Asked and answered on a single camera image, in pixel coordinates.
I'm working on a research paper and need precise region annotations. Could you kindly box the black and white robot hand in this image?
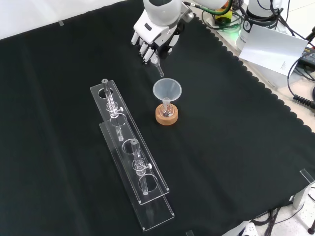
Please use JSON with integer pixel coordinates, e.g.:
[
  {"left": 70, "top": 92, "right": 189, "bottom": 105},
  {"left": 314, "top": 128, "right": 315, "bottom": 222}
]
[{"left": 130, "top": 13, "right": 186, "bottom": 64}]

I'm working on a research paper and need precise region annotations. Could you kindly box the black bench cloth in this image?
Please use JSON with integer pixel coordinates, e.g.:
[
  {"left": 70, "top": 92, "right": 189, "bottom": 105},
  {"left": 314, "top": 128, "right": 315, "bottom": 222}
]
[{"left": 0, "top": 0, "right": 315, "bottom": 236}]

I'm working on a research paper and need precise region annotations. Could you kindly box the cork ring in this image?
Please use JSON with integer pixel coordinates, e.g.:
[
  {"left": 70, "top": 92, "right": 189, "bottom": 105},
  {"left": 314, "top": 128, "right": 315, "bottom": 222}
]
[{"left": 155, "top": 103, "right": 178, "bottom": 125}]

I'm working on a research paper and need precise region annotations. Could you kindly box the yellow stop button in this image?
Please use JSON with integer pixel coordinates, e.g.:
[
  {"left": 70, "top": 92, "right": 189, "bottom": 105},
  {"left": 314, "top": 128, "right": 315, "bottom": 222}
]
[{"left": 213, "top": 8, "right": 233, "bottom": 25}]

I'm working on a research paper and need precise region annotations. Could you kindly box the small round-bottom glass flask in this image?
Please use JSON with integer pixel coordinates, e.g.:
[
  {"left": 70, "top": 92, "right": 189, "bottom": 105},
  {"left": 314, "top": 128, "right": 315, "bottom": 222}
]
[{"left": 158, "top": 97, "right": 174, "bottom": 118}]

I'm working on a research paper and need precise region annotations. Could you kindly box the clear acrylic table bracket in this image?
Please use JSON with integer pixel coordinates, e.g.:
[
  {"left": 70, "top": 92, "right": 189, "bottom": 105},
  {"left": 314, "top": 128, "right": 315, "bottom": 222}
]
[{"left": 291, "top": 169, "right": 315, "bottom": 209}]

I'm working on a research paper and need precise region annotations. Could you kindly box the pale white board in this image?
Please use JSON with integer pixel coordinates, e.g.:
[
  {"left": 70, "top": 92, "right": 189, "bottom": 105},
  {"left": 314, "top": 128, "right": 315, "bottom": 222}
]
[{"left": 238, "top": 24, "right": 309, "bottom": 77}]

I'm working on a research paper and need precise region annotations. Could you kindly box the clear plastic funnel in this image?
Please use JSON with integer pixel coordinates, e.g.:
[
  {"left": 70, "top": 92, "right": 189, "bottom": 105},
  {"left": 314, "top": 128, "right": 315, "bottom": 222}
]
[{"left": 152, "top": 78, "right": 182, "bottom": 105}]

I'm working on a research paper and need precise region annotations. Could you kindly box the black power adapter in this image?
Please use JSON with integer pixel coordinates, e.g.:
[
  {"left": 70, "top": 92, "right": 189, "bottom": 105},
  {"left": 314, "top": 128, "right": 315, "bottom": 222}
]
[{"left": 299, "top": 46, "right": 315, "bottom": 66}]

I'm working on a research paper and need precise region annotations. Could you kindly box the white power strip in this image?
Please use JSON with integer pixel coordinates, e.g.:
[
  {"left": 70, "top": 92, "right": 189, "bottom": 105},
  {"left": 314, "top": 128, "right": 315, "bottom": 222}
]
[{"left": 235, "top": 221, "right": 259, "bottom": 236}]

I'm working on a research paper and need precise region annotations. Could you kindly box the clear acrylic funnel stand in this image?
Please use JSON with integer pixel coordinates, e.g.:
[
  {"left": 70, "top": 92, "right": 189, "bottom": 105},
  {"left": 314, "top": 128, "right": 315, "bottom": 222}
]
[{"left": 90, "top": 78, "right": 175, "bottom": 232}]

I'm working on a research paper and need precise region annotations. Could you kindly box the coiled black cable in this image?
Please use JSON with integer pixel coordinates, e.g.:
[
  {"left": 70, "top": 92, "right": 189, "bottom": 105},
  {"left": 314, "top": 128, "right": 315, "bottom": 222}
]
[{"left": 292, "top": 94, "right": 315, "bottom": 109}]

